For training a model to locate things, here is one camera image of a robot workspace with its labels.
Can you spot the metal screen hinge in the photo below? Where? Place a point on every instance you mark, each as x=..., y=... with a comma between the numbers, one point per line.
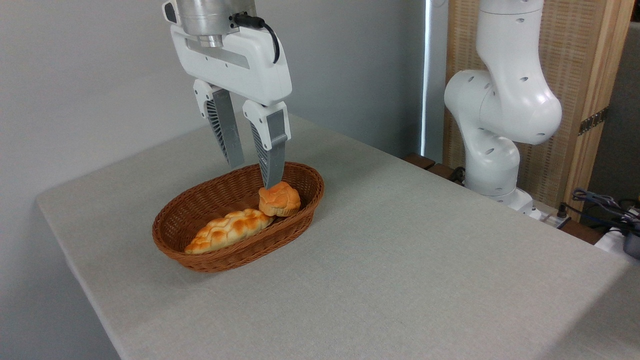
x=593, y=121

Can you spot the white vertical window strip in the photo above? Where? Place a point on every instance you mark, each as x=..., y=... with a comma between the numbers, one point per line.
x=426, y=75

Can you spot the round orange bread bun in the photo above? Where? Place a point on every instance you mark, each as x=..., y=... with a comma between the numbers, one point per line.
x=280, y=201

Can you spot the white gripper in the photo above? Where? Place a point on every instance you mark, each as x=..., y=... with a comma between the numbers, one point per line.
x=235, y=65

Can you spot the brown woven wicker basket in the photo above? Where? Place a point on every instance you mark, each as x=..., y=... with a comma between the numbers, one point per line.
x=210, y=200

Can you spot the dark wooden slat bench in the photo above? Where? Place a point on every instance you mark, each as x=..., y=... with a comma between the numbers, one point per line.
x=425, y=162

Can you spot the wooden rattan screen panel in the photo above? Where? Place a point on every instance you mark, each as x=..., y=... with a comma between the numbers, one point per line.
x=575, y=60

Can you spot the long braided bread loaf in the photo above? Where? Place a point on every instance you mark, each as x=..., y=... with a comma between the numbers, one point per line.
x=227, y=231

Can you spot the dark grey partition panel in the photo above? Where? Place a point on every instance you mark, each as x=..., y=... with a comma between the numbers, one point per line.
x=620, y=125

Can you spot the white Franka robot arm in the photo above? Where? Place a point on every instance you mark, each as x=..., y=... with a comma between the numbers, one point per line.
x=505, y=100

